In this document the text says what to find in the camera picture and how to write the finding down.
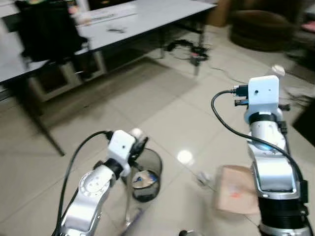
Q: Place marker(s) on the dark stick with white cap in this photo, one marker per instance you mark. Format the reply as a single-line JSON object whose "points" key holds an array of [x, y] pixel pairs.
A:
{"points": [[278, 70]]}

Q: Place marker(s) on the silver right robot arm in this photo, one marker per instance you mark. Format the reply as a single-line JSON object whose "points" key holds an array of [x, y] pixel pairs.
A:
{"points": [[275, 172]]}

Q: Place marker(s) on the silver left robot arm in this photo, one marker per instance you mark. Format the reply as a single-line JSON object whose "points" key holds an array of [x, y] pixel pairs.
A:
{"points": [[91, 189]]}

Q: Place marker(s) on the black mesh waste bin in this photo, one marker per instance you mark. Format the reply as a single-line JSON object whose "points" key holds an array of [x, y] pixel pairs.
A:
{"points": [[151, 169]]}

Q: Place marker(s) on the small crumpled white paper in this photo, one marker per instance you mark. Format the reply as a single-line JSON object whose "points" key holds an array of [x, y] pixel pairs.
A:
{"points": [[203, 177]]}

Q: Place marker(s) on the brown round pouf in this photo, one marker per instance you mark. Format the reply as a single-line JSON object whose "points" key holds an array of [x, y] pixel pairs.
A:
{"points": [[261, 29]]}

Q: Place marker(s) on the pink cushion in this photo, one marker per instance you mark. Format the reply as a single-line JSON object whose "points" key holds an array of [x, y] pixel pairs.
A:
{"points": [[309, 26]]}

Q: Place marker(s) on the brown paper bag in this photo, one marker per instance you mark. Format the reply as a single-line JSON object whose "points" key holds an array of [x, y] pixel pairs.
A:
{"points": [[235, 189]]}

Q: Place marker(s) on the brown cardboard box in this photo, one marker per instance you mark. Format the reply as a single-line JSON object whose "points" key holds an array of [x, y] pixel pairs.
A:
{"points": [[219, 12]]}

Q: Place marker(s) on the small black glasses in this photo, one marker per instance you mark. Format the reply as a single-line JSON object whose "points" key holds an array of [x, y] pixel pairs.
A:
{"points": [[117, 30]]}

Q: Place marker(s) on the white table with dark legs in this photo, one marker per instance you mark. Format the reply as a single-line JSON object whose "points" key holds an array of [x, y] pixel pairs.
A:
{"points": [[147, 27]]}

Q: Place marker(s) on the long white paper sheet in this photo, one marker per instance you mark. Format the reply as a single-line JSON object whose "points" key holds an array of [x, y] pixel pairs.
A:
{"points": [[110, 14]]}

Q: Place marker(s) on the black backpack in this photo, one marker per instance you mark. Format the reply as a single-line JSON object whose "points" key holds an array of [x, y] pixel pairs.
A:
{"points": [[47, 29]]}

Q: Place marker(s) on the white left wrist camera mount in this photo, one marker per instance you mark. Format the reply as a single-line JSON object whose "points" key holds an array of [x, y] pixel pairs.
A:
{"points": [[120, 146]]}

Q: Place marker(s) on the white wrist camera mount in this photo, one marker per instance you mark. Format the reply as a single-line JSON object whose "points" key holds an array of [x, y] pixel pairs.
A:
{"points": [[262, 93], [120, 146]]}

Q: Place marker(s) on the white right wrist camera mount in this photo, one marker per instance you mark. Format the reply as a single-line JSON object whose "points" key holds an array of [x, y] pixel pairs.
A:
{"points": [[262, 93]]}

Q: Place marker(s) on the white frame shelf unit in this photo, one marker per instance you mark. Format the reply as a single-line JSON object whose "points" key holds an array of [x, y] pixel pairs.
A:
{"points": [[49, 81]]}

